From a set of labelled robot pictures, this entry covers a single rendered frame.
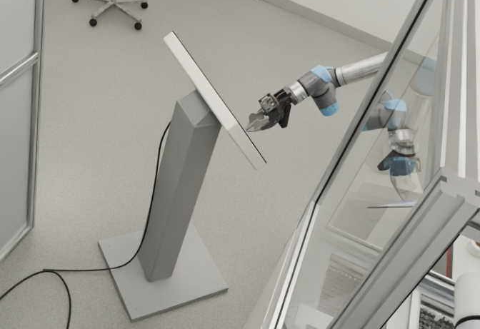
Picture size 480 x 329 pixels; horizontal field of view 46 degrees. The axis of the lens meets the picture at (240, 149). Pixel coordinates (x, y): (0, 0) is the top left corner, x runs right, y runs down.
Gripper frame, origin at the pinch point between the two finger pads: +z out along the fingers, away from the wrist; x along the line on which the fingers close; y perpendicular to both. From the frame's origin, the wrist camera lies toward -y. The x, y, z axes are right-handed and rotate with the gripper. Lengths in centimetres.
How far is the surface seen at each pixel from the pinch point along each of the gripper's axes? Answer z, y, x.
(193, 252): 57, -79, -14
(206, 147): 16.9, 0.4, -4.6
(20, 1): 37, 66, -47
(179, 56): 5.4, 26.3, -25.4
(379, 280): 0, 110, 103
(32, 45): 46, 46, -52
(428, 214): -7, 119, 103
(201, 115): 11.4, 14.3, -7.3
